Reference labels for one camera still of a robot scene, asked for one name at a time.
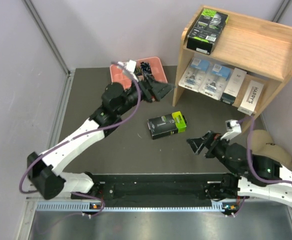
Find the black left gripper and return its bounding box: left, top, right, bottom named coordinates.
left=116, top=73, right=175, bottom=117

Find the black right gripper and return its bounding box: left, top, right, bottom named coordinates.
left=185, top=130, right=240, bottom=177

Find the black green Gillette razor box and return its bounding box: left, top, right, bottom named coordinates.
left=147, top=111, right=187, bottom=140

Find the blue white razor blister pack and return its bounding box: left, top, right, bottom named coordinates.
left=178, top=57, right=211, bottom=93

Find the black green face-print razor box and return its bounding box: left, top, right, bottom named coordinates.
left=186, top=8, right=229, bottom=55

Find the white Harry's razor box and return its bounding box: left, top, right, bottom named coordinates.
left=237, top=80, right=264, bottom=116

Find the white razor box dark end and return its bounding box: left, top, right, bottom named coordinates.
left=220, top=68, right=247, bottom=105

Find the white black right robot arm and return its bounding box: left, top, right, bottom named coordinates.
left=186, top=131, right=292, bottom=208

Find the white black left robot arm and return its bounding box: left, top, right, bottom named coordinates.
left=27, top=75, right=174, bottom=200

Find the light wooden two-tier shelf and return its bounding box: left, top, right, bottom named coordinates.
left=172, top=4, right=292, bottom=136

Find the pink divided organizer tray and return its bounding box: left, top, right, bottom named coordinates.
left=109, top=56, right=168, bottom=89

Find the blue rolled tie in tray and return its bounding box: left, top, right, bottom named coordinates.
left=140, top=61, right=152, bottom=75

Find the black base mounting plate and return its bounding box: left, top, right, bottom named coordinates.
left=87, top=173, right=238, bottom=201

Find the beige baseball cap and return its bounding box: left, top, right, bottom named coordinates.
left=247, top=129, right=292, bottom=171

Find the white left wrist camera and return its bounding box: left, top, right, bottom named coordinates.
left=117, top=59, right=137, bottom=79

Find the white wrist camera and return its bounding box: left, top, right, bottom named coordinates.
left=220, top=119, right=242, bottom=141
left=117, top=59, right=137, bottom=79

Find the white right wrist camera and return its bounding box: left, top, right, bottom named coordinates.
left=220, top=119, right=242, bottom=141

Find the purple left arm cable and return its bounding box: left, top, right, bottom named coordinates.
left=18, top=61, right=142, bottom=217

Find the grey slotted cable duct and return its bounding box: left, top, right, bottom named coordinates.
left=35, top=201, right=239, bottom=213

